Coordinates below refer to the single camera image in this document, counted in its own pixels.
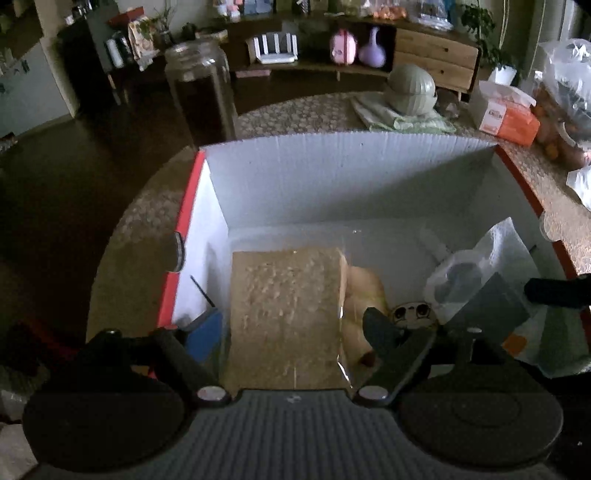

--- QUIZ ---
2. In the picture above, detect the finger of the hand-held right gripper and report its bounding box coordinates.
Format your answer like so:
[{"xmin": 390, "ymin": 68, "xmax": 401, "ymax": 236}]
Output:
[{"xmin": 524, "ymin": 276, "xmax": 591, "ymax": 309}]

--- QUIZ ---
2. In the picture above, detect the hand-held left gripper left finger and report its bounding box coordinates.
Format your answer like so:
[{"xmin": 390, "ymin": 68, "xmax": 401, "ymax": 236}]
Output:
[{"xmin": 85, "ymin": 308, "xmax": 232, "ymax": 408}]

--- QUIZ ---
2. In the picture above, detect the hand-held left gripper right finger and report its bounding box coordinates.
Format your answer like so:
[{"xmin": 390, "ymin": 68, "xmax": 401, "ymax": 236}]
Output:
[{"xmin": 353, "ymin": 307, "xmax": 522, "ymax": 408}]

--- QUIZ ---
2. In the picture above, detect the round cartoon face trinket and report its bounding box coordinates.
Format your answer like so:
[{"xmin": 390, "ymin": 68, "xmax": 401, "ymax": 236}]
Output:
[{"xmin": 392, "ymin": 301, "xmax": 437, "ymax": 330}]

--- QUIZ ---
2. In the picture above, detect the beige soft toy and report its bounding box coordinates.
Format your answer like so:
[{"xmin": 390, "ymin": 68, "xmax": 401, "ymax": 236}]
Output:
[{"xmin": 342, "ymin": 265, "xmax": 391, "ymax": 370}]

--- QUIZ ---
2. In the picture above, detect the dark grey box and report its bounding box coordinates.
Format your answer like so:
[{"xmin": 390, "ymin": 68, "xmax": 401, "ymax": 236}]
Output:
[{"xmin": 450, "ymin": 272, "xmax": 531, "ymax": 344}]

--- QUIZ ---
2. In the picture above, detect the white plastic bag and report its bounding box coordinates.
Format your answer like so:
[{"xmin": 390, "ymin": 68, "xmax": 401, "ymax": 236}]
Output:
[{"xmin": 422, "ymin": 217, "xmax": 591, "ymax": 377}]

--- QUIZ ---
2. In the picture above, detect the brown packet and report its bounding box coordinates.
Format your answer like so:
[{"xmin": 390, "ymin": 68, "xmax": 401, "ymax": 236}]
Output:
[{"xmin": 222, "ymin": 247, "xmax": 354, "ymax": 398}]

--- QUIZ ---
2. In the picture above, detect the red cardboard box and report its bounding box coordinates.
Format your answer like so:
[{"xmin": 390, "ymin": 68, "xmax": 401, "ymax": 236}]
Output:
[{"xmin": 157, "ymin": 130, "xmax": 591, "ymax": 395}]

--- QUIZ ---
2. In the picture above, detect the white tissue sheet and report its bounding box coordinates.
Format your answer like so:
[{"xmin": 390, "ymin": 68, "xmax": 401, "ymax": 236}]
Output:
[{"xmin": 566, "ymin": 166, "xmax": 591, "ymax": 208}]

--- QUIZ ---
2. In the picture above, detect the orange white tissue pack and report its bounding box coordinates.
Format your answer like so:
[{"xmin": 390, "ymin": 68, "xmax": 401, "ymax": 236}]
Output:
[{"xmin": 470, "ymin": 80, "xmax": 541, "ymax": 147}]

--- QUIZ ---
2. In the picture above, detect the green folded cloth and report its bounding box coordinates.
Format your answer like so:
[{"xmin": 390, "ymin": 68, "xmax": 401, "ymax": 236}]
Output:
[{"xmin": 352, "ymin": 92, "xmax": 458, "ymax": 134}]

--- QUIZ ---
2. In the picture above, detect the large clear plastic bag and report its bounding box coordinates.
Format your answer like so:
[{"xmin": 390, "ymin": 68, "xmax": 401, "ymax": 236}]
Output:
[{"xmin": 531, "ymin": 39, "xmax": 591, "ymax": 158}]

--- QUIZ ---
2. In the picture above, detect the white plant pot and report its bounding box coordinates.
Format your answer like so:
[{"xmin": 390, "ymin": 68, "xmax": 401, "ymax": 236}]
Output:
[{"xmin": 487, "ymin": 65, "xmax": 518, "ymax": 86}]

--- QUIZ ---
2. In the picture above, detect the large glass jar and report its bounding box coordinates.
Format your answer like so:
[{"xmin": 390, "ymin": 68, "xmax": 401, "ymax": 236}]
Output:
[{"xmin": 164, "ymin": 39, "xmax": 238, "ymax": 148}]

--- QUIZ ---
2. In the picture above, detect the pale green ceramic jar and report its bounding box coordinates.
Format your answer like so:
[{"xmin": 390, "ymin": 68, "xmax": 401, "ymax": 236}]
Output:
[{"xmin": 385, "ymin": 64, "xmax": 438, "ymax": 116}]

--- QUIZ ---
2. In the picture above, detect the wooden television cabinet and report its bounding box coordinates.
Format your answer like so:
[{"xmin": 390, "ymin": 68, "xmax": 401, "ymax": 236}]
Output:
[{"xmin": 222, "ymin": 9, "xmax": 481, "ymax": 97}]

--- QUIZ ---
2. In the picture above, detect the green houseplant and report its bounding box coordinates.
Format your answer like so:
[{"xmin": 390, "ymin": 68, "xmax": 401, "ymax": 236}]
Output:
[{"xmin": 457, "ymin": 0, "xmax": 522, "ymax": 70}]

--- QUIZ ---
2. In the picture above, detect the purple vase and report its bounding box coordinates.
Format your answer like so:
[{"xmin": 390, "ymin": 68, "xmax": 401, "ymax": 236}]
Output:
[{"xmin": 358, "ymin": 25, "xmax": 386, "ymax": 66}]

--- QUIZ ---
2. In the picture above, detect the white slatted rack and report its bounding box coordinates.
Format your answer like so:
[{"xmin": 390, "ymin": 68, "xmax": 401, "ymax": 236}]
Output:
[{"xmin": 246, "ymin": 31, "xmax": 298, "ymax": 65}]

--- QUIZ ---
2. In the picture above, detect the dark side cabinet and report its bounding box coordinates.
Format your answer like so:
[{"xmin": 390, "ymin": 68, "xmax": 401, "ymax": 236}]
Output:
[{"xmin": 58, "ymin": 4, "xmax": 125, "ymax": 107}]

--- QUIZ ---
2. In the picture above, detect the clear bag of oranges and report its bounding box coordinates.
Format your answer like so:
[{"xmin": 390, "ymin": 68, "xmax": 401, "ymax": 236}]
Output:
[{"xmin": 369, "ymin": 0, "xmax": 409, "ymax": 21}]

